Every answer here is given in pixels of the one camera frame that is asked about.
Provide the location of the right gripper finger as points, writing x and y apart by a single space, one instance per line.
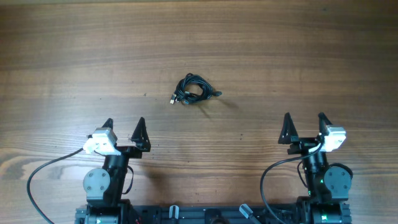
324 122
288 134

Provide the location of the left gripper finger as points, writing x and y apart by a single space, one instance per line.
140 138
108 123

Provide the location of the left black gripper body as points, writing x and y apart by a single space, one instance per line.
131 152

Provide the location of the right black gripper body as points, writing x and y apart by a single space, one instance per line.
303 145

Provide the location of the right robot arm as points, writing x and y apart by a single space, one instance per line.
328 185

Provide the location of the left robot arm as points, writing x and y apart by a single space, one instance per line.
104 186

